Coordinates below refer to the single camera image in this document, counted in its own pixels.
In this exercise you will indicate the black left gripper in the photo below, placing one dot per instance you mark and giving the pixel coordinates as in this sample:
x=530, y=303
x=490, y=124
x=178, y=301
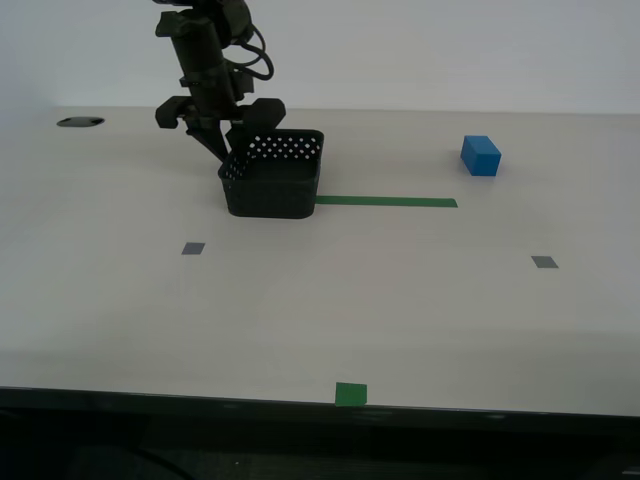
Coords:
x=215, y=110

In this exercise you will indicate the black perforated plastic basket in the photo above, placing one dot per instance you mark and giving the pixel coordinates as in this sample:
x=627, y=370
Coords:
x=272, y=200

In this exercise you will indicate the blue rectangular block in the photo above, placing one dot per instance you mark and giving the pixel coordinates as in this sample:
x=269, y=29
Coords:
x=481, y=156

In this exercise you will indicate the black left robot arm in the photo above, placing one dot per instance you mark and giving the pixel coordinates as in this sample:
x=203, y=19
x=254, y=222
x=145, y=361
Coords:
x=197, y=50

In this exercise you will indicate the small grey tape square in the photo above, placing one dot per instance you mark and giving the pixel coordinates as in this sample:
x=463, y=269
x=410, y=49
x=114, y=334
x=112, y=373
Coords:
x=544, y=262
x=193, y=248

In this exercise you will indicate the long green tape strip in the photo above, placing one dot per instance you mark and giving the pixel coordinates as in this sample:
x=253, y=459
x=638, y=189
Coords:
x=390, y=201

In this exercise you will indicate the green tape square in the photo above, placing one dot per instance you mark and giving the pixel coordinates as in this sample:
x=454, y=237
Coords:
x=351, y=393

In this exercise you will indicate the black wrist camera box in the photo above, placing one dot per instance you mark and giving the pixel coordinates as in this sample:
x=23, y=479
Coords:
x=244, y=84

